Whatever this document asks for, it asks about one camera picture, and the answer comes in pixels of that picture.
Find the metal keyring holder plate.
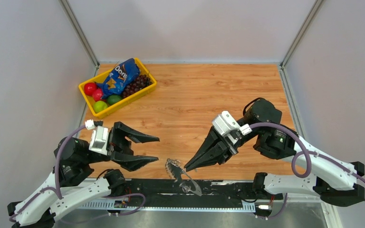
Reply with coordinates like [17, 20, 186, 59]
[165, 158, 202, 196]

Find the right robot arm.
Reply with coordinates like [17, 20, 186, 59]
[184, 97, 365, 207]

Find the pink red apple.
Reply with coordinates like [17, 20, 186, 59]
[92, 88, 104, 102]

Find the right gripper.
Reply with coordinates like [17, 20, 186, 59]
[184, 123, 259, 171]

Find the blue Doritos chip bag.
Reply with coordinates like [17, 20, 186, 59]
[97, 58, 141, 99]

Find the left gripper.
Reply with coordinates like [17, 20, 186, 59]
[84, 120, 160, 171]

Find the purple cable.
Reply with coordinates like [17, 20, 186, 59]
[9, 119, 96, 223]
[240, 122, 365, 202]

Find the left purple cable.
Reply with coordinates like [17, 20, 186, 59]
[9, 119, 96, 223]

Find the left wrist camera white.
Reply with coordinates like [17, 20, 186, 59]
[89, 126, 109, 155]

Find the dark green lime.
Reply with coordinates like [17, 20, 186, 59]
[106, 95, 123, 106]

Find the light green apple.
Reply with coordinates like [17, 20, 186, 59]
[93, 100, 108, 113]

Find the dark purple grapes bunch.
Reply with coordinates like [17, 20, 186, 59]
[121, 75, 152, 98]

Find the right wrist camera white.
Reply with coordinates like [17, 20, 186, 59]
[212, 111, 240, 137]

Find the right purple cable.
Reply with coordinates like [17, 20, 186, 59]
[240, 122, 365, 202]

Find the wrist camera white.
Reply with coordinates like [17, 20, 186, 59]
[212, 111, 240, 137]
[89, 126, 109, 155]

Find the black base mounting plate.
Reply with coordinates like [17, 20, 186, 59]
[109, 179, 283, 206]

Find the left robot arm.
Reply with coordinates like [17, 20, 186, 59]
[7, 120, 159, 228]

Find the yellow plastic bin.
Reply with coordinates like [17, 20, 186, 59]
[78, 58, 157, 119]

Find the white slotted cable duct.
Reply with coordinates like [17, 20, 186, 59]
[78, 199, 256, 213]

